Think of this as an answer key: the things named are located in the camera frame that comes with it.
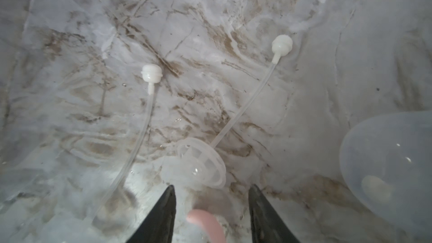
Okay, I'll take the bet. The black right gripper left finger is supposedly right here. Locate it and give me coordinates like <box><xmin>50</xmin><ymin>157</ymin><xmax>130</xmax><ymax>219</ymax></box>
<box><xmin>127</xmin><ymin>185</ymin><xmax>176</xmax><ymax>243</ymax></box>

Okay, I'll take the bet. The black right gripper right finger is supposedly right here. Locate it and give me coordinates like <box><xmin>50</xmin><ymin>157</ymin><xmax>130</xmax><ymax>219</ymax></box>
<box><xmin>248</xmin><ymin>184</ymin><xmax>300</xmax><ymax>243</ymax></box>

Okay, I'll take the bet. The pink bottle handle ring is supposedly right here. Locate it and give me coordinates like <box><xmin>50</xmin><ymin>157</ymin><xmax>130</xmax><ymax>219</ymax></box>
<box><xmin>186</xmin><ymin>209</ymin><xmax>227</xmax><ymax>243</ymax></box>

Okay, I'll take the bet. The clear straw disc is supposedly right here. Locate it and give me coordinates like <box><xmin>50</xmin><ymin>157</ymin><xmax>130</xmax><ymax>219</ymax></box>
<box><xmin>84</xmin><ymin>64</ymin><xmax>163</xmax><ymax>223</ymax></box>
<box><xmin>176</xmin><ymin>34</ymin><xmax>294</xmax><ymax>189</ymax></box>

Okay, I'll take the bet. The clear baby bottle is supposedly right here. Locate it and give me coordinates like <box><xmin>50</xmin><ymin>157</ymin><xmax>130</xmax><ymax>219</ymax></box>
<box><xmin>339</xmin><ymin>111</ymin><xmax>432</xmax><ymax>238</ymax></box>

